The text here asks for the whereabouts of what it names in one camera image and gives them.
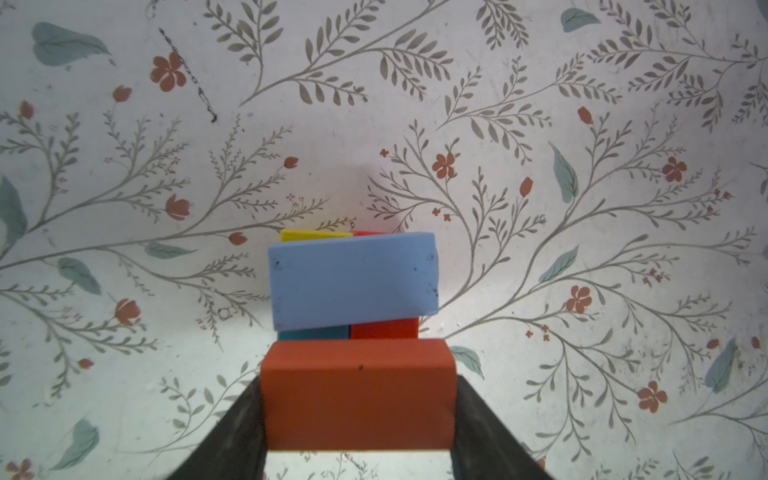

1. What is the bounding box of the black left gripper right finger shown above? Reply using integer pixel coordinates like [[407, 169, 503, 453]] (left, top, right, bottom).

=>
[[451, 376, 552, 480]]

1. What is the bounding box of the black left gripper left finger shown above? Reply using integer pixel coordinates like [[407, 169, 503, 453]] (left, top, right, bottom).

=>
[[168, 376, 268, 480]]

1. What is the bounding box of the orange wood rectangular block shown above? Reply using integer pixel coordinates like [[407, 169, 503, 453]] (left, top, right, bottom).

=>
[[260, 339, 458, 451]]

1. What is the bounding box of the red wood rectangular block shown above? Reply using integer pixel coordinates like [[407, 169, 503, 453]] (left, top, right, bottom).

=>
[[349, 230, 421, 341]]

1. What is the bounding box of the teal wood cube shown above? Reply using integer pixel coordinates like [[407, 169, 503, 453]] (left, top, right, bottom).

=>
[[277, 325, 350, 341]]

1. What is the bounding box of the light blue wood block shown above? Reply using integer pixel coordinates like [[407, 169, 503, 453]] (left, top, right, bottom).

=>
[[268, 232, 439, 332]]

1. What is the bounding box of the small yellow wood cube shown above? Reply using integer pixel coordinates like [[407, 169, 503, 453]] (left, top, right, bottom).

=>
[[280, 229, 353, 242]]

